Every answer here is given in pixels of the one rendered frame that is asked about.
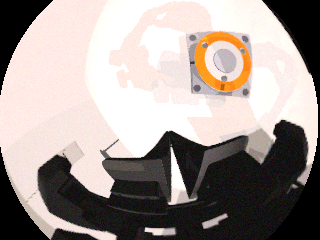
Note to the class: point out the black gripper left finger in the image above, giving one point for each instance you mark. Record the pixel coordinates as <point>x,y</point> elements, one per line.
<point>155,166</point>

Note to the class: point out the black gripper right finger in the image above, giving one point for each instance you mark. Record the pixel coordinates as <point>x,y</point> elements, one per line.
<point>193,158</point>

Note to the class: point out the orange round plate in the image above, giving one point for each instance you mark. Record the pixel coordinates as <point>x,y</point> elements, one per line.
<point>208,71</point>

